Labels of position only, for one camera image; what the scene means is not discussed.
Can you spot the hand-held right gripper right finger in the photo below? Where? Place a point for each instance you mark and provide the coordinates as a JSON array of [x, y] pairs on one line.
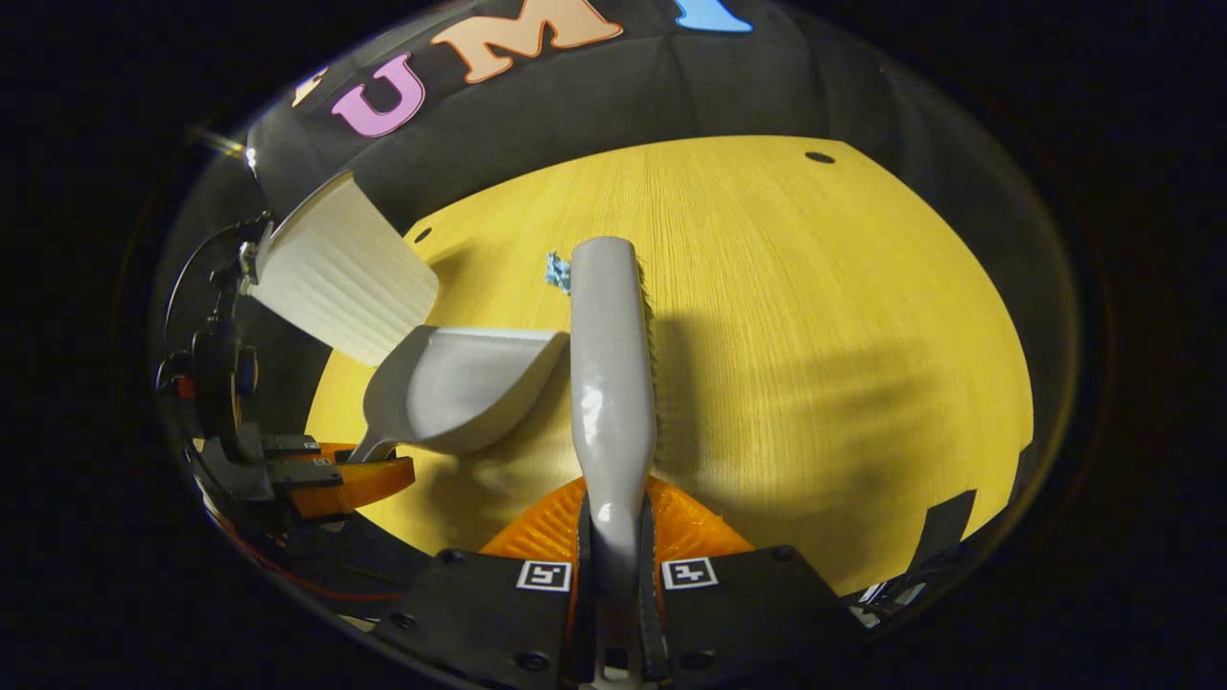
[[748, 613]]

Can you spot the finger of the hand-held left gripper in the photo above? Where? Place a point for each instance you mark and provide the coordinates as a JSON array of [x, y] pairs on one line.
[[369, 484]]

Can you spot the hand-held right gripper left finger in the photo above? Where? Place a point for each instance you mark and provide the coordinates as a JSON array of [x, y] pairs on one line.
[[479, 613]]

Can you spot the grey dustpan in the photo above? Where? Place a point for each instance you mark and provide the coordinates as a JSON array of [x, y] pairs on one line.
[[460, 383]]

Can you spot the white ribbed garbage bin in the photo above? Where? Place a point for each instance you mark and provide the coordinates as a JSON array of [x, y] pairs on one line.
[[335, 278]]

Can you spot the small grey broom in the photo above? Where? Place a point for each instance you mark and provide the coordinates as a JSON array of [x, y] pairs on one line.
[[609, 364]]

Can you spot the blue paper scrap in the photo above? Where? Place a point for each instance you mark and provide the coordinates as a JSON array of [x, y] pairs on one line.
[[557, 273]]

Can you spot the metal table clamp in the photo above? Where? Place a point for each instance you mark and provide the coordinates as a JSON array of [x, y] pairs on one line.
[[887, 599]]

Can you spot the black tape strip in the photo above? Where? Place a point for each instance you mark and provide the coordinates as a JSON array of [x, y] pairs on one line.
[[944, 522]]

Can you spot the black backdrop cloth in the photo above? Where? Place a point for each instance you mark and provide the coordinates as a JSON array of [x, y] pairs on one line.
[[623, 96]]

